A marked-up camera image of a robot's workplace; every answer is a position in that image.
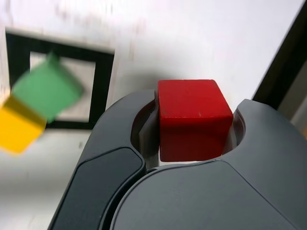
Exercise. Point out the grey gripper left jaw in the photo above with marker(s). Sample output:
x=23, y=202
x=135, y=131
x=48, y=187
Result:
x=108, y=148

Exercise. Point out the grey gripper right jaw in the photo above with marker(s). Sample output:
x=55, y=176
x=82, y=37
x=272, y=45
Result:
x=204, y=203

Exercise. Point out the green cube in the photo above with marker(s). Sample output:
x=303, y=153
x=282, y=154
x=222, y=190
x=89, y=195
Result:
x=45, y=91

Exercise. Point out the red cube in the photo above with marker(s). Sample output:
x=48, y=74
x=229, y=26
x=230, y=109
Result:
x=192, y=107

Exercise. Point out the yellow cube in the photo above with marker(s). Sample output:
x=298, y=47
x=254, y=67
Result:
x=16, y=124

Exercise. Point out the black tape square outline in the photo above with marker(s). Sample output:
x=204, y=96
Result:
x=100, y=83

